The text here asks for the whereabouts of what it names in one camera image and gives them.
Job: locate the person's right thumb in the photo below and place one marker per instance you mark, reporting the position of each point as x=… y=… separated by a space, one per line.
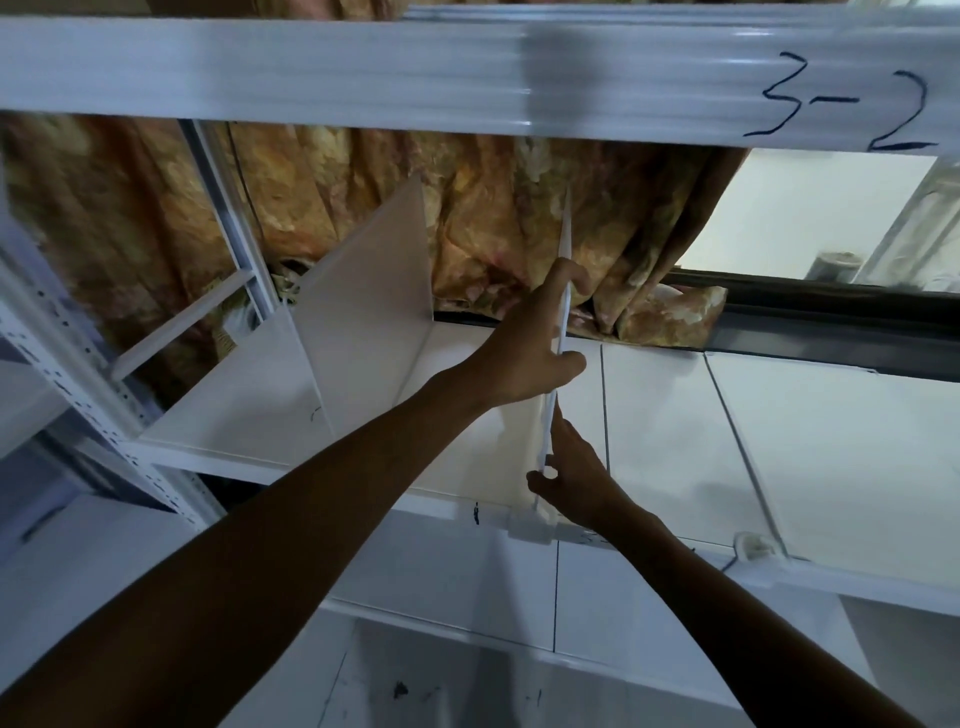
x=541 y=478

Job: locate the brown floral curtain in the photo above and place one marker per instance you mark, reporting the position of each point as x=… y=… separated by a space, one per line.
x=480 y=202

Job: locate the black window frame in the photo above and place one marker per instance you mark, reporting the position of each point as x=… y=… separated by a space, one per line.
x=810 y=315

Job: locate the white plastic divider clip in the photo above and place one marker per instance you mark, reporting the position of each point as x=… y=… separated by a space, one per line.
x=752 y=547

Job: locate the person's right hand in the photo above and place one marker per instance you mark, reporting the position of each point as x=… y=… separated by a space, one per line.
x=581 y=487

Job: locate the person's left forearm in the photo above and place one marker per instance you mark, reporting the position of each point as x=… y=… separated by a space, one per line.
x=247 y=555

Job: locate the grey round container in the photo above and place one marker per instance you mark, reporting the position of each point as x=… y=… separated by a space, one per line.
x=837 y=268

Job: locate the person's left thumb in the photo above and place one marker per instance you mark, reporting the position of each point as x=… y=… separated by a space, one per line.
x=566 y=371

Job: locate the thin white divider panel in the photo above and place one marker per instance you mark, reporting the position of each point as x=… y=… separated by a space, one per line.
x=563 y=247
x=367 y=315

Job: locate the person's right forearm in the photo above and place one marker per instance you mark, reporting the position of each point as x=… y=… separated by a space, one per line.
x=735 y=622

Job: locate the person's left hand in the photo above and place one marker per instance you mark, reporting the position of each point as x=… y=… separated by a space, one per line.
x=525 y=352

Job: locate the white metal shelving rack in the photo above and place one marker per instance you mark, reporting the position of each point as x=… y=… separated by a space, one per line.
x=375 y=75

